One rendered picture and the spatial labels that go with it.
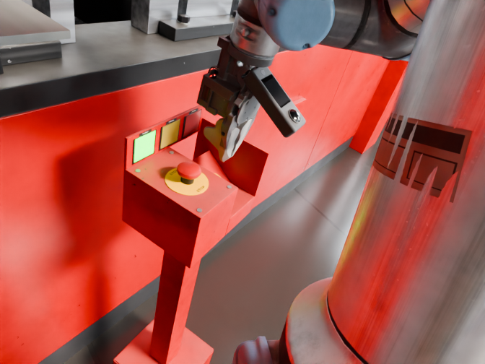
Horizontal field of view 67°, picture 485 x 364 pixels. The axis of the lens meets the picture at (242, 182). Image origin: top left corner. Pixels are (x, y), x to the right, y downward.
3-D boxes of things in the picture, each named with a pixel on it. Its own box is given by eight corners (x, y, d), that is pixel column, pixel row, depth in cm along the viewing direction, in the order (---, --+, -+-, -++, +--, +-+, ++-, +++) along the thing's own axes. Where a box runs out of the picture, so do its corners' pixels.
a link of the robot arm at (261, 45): (294, 27, 55) (268, 35, 49) (283, 56, 57) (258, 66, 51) (254, 6, 57) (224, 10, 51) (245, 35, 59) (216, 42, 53)
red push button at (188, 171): (188, 195, 59) (191, 178, 57) (169, 183, 60) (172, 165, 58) (203, 184, 62) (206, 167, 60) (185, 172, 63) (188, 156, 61)
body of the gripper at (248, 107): (220, 95, 67) (239, 30, 60) (258, 119, 65) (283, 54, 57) (194, 107, 61) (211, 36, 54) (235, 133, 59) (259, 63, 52)
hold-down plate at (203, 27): (174, 42, 83) (175, 28, 81) (158, 33, 85) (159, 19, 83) (252, 30, 104) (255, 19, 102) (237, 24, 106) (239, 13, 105)
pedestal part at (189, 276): (164, 367, 101) (193, 232, 69) (149, 354, 103) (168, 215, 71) (179, 351, 105) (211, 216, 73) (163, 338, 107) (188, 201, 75)
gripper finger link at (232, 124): (228, 138, 66) (242, 95, 60) (236, 143, 65) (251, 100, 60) (213, 147, 62) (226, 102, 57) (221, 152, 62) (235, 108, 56)
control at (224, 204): (190, 269, 62) (207, 188, 51) (121, 220, 67) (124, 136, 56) (250, 211, 77) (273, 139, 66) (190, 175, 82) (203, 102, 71)
